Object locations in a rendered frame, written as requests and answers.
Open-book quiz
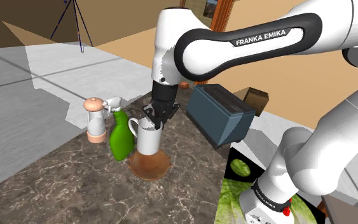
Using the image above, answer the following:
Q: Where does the blue tripod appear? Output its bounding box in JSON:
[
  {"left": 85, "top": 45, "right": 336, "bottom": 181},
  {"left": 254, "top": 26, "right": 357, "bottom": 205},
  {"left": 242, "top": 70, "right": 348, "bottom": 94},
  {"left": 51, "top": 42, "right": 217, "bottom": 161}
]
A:
[{"left": 50, "top": 0, "right": 94, "bottom": 55}]

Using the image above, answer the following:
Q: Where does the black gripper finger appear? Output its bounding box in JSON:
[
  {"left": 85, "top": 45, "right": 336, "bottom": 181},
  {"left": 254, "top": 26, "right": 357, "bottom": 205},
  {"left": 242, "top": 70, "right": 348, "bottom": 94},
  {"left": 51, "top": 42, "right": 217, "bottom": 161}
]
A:
[
  {"left": 161, "top": 103, "right": 181, "bottom": 123},
  {"left": 142, "top": 104, "right": 163, "bottom": 130}
]

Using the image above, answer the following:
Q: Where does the green patterned robot stand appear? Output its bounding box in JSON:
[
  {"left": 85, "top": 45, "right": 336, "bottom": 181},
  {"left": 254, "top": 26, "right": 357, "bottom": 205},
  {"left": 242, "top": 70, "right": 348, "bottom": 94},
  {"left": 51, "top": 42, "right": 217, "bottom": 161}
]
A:
[{"left": 213, "top": 146, "right": 327, "bottom": 224}]

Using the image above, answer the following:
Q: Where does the blue toaster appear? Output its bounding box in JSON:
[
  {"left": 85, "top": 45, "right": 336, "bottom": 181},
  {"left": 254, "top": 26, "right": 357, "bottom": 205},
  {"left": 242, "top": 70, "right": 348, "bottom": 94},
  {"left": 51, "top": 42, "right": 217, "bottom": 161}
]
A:
[{"left": 186, "top": 83, "right": 257, "bottom": 149}]

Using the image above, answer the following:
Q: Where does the brown scalloped plate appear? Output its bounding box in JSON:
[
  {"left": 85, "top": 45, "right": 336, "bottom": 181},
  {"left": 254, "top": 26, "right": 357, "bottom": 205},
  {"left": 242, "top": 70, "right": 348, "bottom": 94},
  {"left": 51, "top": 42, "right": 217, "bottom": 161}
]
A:
[{"left": 127, "top": 149, "right": 172, "bottom": 181}]

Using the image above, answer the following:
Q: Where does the green spray bottle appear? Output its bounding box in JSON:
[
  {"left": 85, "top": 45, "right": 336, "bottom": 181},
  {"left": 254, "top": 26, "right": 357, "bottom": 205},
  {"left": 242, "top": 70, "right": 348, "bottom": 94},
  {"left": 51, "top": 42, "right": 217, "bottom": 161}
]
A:
[{"left": 102, "top": 96, "right": 136, "bottom": 162}]

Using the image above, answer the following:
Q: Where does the white mug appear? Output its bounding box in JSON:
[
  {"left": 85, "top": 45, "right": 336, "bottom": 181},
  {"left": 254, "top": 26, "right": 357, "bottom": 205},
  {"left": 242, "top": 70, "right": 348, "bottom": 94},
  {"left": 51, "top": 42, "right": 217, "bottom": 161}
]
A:
[{"left": 128, "top": 116, "right": 163, "bottom": 156}]

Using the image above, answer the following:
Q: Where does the brown cardboard box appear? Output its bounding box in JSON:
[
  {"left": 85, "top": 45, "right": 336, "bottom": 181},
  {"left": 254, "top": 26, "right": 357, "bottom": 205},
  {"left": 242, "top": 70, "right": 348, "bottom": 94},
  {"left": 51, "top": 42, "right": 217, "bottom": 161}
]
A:
[{"left": 243, "top": 87, "right": 270, "bottom": 117}]

